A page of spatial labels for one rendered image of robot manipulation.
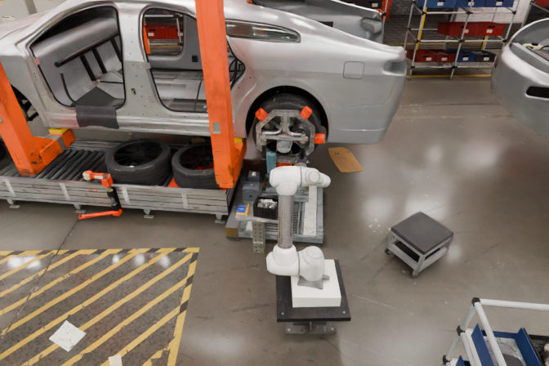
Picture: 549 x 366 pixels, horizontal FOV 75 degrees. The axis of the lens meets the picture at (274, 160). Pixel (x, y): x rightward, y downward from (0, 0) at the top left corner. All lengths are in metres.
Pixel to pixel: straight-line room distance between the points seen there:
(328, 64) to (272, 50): 0.49
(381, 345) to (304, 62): 2.27
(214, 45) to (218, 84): 0.29
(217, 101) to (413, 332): 2.26
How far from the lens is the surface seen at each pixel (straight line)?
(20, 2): 7.98
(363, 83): 3.25
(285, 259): 2.43
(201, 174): 3.50
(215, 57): 2.70
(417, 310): 3.20
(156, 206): 3.77
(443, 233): 3.35
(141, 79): 3.63
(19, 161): 4.09
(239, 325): 2.95
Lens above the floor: 2.49
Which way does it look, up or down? 33 degrees down
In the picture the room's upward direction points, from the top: straight up
